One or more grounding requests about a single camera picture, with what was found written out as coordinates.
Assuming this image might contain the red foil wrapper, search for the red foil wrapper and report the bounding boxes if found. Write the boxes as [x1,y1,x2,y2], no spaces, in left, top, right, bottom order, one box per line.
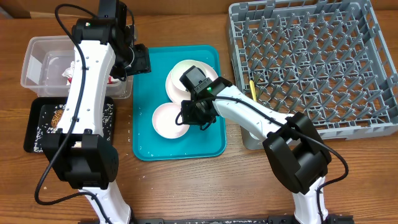
[67,76,119,85]

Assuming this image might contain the white bowl with residue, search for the white bowl with residue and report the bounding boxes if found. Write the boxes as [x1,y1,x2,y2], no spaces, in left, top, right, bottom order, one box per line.
[152,103,190,139]

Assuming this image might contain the yellow plastic spoon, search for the yellow plastic spoon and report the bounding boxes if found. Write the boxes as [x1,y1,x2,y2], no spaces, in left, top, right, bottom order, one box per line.
[249,80,257,101]

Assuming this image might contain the brown food scrap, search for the brown food scrap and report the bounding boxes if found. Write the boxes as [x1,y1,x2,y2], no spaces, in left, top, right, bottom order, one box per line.
[51,110,63,128]

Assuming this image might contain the white bowl with food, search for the white bowl with food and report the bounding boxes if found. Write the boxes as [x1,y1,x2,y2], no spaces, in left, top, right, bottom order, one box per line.
[171,60,206,91]

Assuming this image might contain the white plastic cup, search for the white plastic cup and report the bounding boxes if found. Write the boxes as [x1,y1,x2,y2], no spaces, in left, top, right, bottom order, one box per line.
[249,132,259,141]

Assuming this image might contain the white napkin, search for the white napkin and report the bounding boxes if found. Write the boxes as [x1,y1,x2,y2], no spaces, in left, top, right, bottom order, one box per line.
[62,61,75,85]

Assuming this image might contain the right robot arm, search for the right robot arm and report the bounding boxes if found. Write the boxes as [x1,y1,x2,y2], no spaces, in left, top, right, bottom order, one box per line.
[178,77,331,223]

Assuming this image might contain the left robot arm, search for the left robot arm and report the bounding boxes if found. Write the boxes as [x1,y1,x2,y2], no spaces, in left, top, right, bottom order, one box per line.
[34,17,150,223]

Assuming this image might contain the grey dishwasher rack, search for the grey dishwasher rack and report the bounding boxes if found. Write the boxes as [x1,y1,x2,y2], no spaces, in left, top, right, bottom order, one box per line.
[228,0,397,140]

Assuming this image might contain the white round plate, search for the white round plate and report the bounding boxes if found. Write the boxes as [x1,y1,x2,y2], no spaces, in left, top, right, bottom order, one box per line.
[165,61,218,104]

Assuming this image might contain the teal serving tray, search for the teal serving tray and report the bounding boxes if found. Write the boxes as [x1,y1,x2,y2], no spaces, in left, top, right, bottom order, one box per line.
[132,45,227,161]

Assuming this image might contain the clear plastic bin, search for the clear plastic bin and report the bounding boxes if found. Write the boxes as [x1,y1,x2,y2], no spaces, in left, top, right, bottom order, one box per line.
[21,35,133,99]

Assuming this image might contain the scattered rice grains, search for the scattered rice grains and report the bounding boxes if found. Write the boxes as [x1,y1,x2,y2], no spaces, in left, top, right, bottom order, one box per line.
[30,103,115,153]

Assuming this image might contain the black plastic tray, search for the black plastic tray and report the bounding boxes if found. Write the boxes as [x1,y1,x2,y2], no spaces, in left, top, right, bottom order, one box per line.
[23,96,116,153]

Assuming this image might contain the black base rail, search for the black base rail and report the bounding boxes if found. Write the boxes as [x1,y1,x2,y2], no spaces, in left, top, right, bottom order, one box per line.
[77,214,355,224]

